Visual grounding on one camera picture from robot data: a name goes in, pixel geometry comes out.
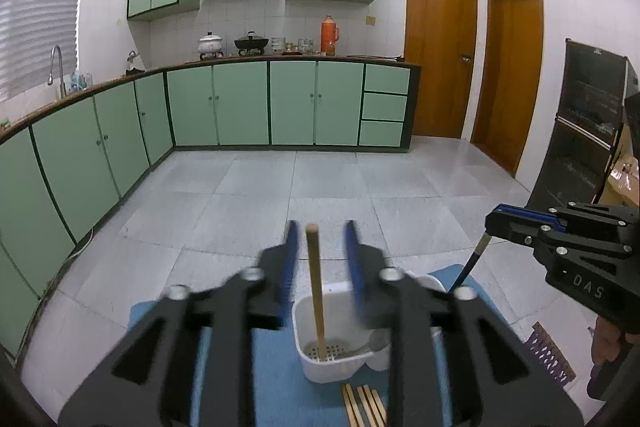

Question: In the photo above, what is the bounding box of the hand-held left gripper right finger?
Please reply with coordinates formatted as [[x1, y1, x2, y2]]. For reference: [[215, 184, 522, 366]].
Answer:
[[342, 219, 586, 427]]

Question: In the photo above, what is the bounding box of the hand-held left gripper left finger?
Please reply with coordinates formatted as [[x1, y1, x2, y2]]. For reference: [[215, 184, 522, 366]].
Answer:
[[57, 219, 301, 427]]

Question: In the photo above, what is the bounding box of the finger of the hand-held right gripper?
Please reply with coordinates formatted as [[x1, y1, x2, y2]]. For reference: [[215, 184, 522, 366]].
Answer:
[[492, 202, 636, 229], [486, 211, 636, 259]]

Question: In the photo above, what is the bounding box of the light wooden chopstick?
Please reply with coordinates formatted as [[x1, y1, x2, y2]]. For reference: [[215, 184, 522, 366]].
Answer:
[[342, 384, 357, 427], [306, 223, 327, 349], [361, 386, 385, 427], [368, 384, 389, 415], [354, 388, 375, 427]]

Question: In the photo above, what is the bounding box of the black chopstick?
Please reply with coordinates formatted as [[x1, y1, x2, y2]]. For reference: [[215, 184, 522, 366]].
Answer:
[[449, 232, 491, 294]]

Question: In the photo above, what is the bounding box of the metal spoon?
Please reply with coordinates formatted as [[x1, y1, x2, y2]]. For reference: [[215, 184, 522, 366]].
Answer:
[[345, 329, 393, 360]]

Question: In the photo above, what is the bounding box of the white utensil holder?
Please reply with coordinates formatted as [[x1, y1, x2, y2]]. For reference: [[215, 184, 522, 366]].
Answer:
[[292, 272, 448, 384]]

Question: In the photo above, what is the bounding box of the person's right hand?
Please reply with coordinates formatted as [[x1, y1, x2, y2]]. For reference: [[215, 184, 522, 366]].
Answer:
[[591, 319, 625, 365]]

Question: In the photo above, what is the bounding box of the black glass-door cabinet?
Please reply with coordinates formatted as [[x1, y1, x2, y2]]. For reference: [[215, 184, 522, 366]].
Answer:
[[527, 38, 631, 220]]

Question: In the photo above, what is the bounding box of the cardboard box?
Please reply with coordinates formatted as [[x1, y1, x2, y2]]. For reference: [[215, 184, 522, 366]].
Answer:
[[597, 94, 640, 208]]

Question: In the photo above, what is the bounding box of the blue mat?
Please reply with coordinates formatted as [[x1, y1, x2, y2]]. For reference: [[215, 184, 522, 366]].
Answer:
[[130, 264, 511, 427]]

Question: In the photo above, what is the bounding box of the plain wooden door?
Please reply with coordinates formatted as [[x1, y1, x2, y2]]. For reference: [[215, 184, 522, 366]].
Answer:
[[472, 0, 544, 178]]

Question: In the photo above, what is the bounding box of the black wok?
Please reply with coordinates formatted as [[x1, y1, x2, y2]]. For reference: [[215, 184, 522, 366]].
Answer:
[[234, 32, 270, 55]]

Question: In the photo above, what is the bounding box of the orange thermos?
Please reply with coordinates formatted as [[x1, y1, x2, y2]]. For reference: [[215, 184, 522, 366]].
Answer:
[[321, 15, 340, 56]]

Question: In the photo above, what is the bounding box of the white cooking pot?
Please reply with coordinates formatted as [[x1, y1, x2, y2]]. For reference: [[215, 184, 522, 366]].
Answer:
[[198, 33, 223, 55]]

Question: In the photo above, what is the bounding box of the metal sink faucet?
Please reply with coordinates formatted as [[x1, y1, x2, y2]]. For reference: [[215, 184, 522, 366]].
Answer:
[[47, 45, 68, 98]]

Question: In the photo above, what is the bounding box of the white window blind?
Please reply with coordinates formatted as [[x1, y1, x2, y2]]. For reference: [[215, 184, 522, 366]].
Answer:
[[0, 0, 96, 102]]

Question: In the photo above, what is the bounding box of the wooden door with handle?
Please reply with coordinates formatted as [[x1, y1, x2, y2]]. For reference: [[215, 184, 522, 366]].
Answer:
[[405, 0, 478, 140]]

